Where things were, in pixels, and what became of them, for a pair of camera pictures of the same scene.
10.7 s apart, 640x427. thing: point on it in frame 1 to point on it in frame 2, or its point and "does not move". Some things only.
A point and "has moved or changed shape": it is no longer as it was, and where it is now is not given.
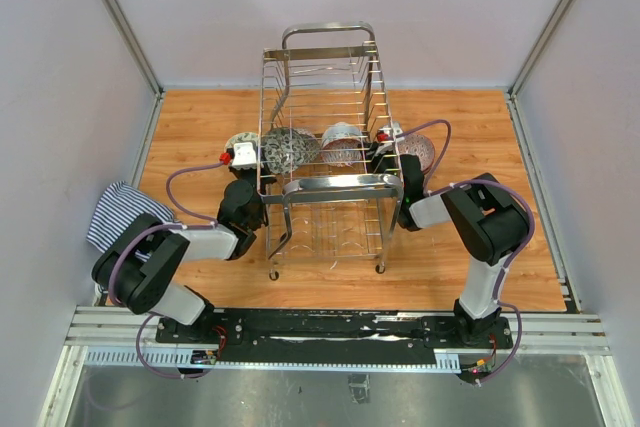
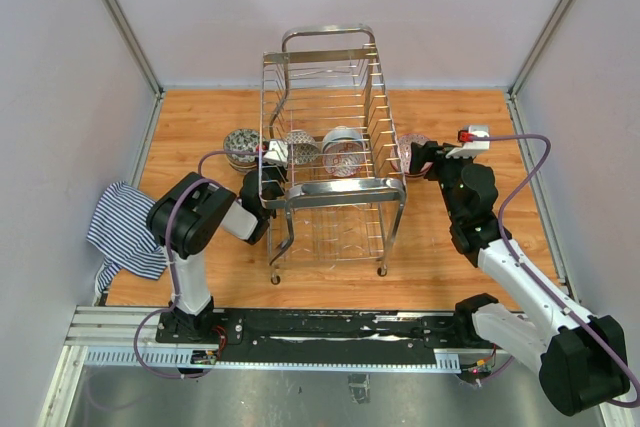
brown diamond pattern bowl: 313,146 does not move
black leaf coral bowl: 286,149 to 241,140
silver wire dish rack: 329,170 does not move
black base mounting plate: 330,337 does not move
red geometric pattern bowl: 342,152 has moved or changed shape
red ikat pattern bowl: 417,144 does not move
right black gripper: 372,158 to 423,154
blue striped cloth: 118,205 does not move
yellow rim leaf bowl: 242,137 has moved or changed shape
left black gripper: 238,172 to 286,178
